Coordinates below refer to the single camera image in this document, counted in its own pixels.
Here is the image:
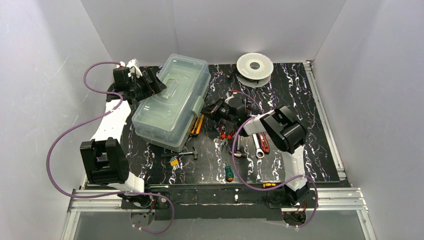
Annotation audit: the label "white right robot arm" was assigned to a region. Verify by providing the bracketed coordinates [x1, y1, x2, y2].
[201, 96, 309, 205]

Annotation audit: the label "small black hammer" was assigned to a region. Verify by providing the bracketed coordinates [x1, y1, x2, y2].
[161, 146, 198, 160]

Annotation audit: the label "orange utility knife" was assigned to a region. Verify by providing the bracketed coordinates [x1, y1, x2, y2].
[189, 114, 205, 137]

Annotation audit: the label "white filament spool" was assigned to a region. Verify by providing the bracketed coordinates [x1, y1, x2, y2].
[235, 52, 274, 88]

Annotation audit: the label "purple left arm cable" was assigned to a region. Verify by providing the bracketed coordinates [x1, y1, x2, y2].
[45, 60, 175, 234]

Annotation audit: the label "silver combination wrench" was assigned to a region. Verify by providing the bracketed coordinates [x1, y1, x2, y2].
[252, 133, 265, 159]

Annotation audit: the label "yellow black screwdriver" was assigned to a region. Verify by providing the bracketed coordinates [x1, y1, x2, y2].
[262, 182, 278, 189]

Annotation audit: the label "red needle nose pliers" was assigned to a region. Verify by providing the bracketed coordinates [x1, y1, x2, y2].
[218, 124, 235, 153]

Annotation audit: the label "red black utility knife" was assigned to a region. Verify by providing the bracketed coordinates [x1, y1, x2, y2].
[258, 132, 270, 155]

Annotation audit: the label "green plastic tool box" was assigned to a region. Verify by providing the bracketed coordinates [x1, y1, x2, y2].
[131, 54, 211, 152]

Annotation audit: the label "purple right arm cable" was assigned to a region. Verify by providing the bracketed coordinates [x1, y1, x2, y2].
[231, 90, 320, 229]

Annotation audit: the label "black marbled table mat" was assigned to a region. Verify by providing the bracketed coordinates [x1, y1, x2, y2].
[120, 62, 340, 185]

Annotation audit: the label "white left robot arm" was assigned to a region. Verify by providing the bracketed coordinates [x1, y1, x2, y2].
[80, 58, 167, 209]

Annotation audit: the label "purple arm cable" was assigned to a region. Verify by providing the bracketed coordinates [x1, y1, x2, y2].
[231, 90, 320, 229]
[45, 60, 175, 234]

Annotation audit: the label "green handled screwdriver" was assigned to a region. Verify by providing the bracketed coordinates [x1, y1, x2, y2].
[224, 161, 234, 183]

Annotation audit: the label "yellow hex key set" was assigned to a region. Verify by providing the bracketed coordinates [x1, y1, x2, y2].
[169, 157, 181, 171]

